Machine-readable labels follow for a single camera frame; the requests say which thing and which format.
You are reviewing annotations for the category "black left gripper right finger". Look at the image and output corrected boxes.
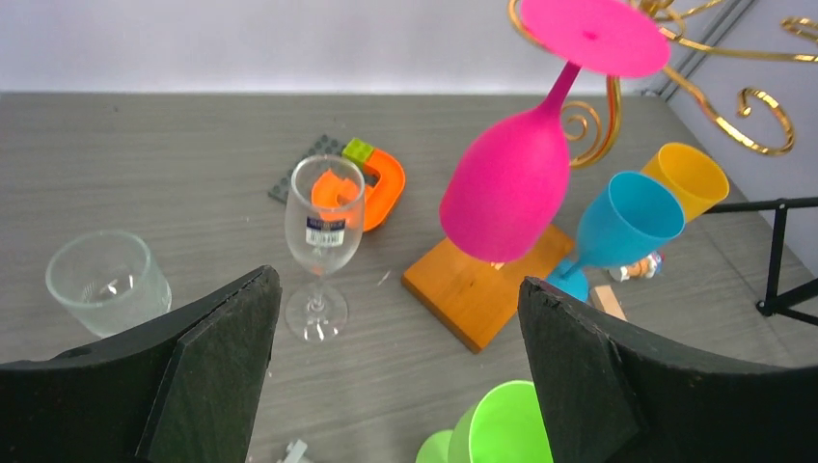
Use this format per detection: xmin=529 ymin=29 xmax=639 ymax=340
xmin=518 ymin=277 xmax=817 ymax=462

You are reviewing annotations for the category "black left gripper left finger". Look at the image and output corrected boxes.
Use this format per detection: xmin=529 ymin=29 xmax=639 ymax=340
xmin=1 ymin=265 xmax=282 ymax=462

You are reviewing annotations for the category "green plastic wine glass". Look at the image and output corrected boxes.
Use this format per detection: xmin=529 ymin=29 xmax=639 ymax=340
xmin=416 ymin=380 xmax=554 ymax=463

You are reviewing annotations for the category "gold rack with wooden base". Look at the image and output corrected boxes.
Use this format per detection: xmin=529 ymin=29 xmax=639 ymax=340
xmin=401 ymin=1 xmax=816 ymax=353

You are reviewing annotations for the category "pink plastic wine glass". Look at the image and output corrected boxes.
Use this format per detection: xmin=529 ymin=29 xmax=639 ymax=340
xmin=439 ymin=0 xmax=670 ymax=262

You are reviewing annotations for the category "blue plastic wine glass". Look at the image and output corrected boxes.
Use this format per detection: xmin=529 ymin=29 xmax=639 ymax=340
xmin=545 ymin=171 xmax=686 ymax=302

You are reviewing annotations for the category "yellow plastic wine glass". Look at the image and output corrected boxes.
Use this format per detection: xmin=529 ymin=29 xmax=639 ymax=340
xmin=641 ymin=142 xmax=730 ymax=222

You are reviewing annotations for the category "clear stemmed wine glass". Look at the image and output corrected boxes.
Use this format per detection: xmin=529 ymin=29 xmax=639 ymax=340
xmin=285 ymin=154 xmax=365 ymax=342

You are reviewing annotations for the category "small wooden block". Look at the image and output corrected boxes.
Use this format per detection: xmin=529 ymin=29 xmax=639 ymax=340
xmin=589 ymin=286 xmax=627 ymax=321

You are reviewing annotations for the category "grey metal T-shaped part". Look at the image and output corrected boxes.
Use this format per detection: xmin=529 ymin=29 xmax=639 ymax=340
xmin=277 ymin=439 xmax=313 ymax=463

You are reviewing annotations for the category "small colourful toy figure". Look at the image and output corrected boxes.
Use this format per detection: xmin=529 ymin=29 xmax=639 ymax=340
xmin=609 ymin=251 xmax=665 ymax=282

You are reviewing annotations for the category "clear glass tumbler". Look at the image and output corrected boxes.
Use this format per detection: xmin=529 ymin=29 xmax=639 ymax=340
xmin=45 ymin=230 xmax=173 ymax=338

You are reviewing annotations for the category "black music stand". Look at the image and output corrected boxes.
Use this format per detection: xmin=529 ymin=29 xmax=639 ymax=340
xmin=705 ymin=197 xmax=817 ymax=326

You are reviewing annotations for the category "orange plastic U-shaped toy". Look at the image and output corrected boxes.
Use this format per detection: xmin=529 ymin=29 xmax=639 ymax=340
xmin=311 ymin=148 xmax=406 ymax=232

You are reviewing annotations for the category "grey lego plate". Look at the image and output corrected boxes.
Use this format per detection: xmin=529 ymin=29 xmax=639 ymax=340
xmin=268 ymin=134 xmax=349 ymax=205

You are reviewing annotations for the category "green lego brick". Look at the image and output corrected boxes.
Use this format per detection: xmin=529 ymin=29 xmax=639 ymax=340
xmin=341 ymin=137 xmax=375 ymax=169

